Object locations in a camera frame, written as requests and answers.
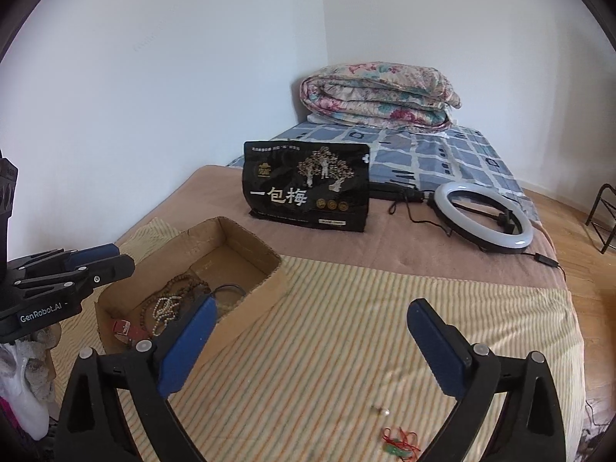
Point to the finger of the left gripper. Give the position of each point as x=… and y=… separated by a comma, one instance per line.
x=79, y=258
x=106, y=271

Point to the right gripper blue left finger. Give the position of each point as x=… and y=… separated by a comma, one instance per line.
x=92, y=425

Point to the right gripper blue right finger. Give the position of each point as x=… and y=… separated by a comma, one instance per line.
x=529, y=426

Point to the thin blue bangle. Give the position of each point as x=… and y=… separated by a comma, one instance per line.
x=227, y=297

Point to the left hand white glove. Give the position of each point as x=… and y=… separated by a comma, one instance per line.
x=27, y=380

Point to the red brown item in box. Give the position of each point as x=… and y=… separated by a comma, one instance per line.
x=127, y=332

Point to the cardboard box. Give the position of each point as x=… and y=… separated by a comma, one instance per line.
x=215, y=252

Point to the black metal rack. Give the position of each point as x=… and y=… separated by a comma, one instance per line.
x=601, y=218

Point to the striped yellow towel mat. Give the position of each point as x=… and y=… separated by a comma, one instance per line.
x=304, y=382

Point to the brown blanket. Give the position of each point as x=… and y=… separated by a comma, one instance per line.
x=403, y=242

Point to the black snack bag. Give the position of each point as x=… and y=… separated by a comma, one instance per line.
x=308, y=184

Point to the blue checkered bed sheet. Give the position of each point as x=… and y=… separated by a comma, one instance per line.
x=424, y=161

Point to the folded floral quilt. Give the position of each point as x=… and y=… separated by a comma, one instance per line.
x=381, y=95

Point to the white ring light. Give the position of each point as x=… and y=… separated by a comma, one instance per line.
x=484, y=217

